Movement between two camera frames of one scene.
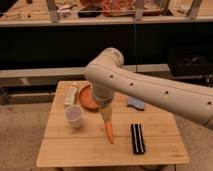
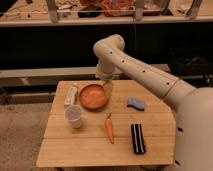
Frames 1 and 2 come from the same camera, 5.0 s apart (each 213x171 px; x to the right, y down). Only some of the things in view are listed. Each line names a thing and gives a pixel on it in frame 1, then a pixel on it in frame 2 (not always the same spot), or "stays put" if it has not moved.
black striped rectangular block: [138, 139] stays put
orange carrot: [109, 131] stays put
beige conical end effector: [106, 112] to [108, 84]
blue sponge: [137, 104] stays put
